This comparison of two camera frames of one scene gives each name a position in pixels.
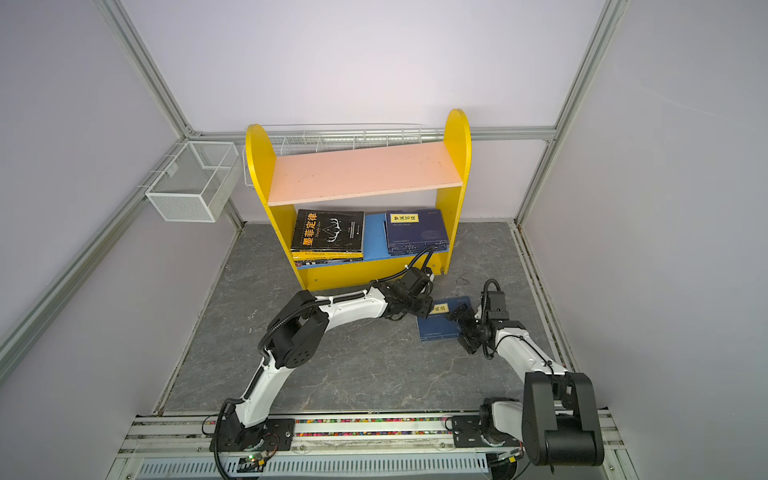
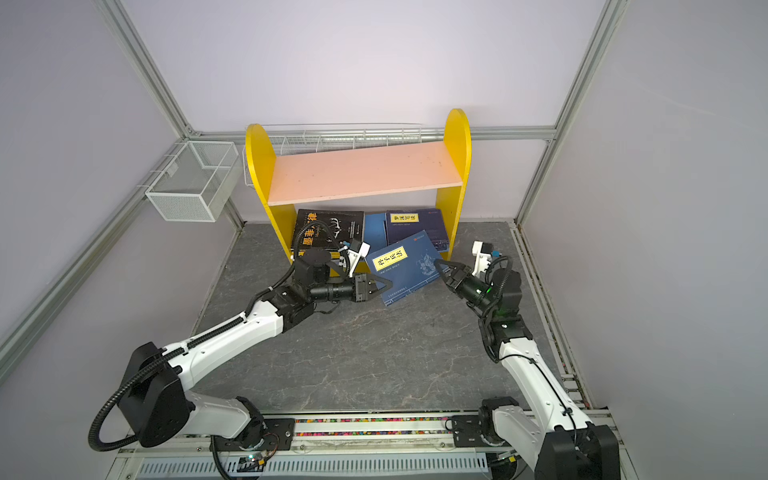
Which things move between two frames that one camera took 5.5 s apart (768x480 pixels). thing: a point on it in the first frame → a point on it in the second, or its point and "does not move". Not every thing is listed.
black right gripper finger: x=463 y=314 → x=453 y=273
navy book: x=437 y=325 → x=408 y=264
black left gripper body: x=419 y=306 → x=340 y=290
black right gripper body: x=472 y=335 → x=476 y=293
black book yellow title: x=329 y=231 does not move
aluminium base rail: x=192 y=437 does not move
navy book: x=412 y=232 does not move
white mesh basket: x=198 y=183 does not move
